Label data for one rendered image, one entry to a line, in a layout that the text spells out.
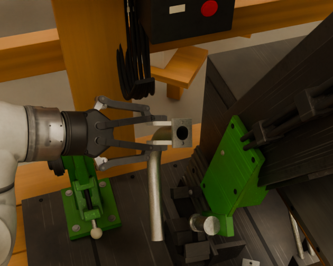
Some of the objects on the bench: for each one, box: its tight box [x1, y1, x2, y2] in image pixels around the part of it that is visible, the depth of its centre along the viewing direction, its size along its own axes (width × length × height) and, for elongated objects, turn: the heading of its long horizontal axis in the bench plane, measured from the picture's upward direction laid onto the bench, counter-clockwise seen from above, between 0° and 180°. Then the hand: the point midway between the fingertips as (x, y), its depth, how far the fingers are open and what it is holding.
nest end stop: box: [176, 253, 210, 263], centre depth 93 cm, size 4×7×6 cm, turn 108°
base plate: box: [21, 157, 323, 266], centre depth 108 cm, size 42×110×2 cm, turn 108°
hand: (166, 132), depth 78 cm, fingers closed on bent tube, 3 cm apart
